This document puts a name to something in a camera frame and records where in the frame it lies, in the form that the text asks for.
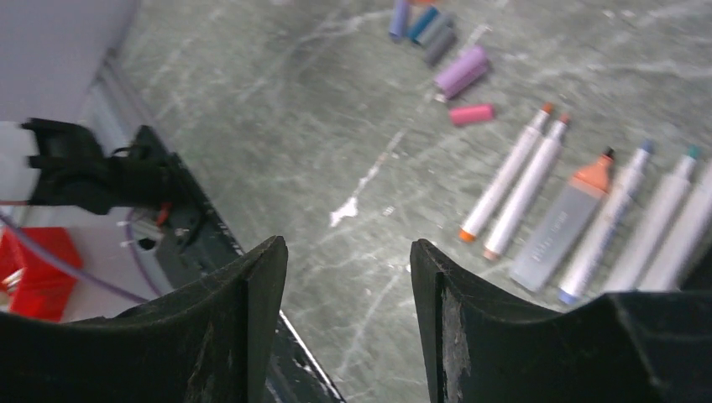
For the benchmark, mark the purple highlighter cap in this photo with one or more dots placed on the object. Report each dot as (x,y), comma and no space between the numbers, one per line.
(465,70)

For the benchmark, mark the white pen grey cap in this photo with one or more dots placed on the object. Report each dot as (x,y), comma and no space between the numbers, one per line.
(526,189)

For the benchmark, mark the white pen blue cap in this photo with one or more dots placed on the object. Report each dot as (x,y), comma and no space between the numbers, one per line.
(670,267)

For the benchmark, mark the black base frame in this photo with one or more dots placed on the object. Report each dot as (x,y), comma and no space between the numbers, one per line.
(183,222)

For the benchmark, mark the white marker orange end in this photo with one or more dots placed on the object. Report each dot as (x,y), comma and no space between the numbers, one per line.
(493,194)

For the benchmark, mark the white pen teal cap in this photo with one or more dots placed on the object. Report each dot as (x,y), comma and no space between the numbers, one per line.
(653,225)

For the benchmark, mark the red bin outside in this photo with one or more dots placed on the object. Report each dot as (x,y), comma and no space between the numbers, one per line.
(36,288)

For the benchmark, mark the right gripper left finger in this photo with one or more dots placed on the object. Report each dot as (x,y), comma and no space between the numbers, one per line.
(145,354)

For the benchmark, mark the pink marker cap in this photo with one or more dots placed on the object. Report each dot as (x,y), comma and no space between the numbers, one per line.
(466,115)

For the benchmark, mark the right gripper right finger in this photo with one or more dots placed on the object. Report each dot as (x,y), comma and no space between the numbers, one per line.
(482,344)

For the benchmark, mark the dark grey pen cap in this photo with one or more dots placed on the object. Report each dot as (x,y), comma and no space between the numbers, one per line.
(443,42)

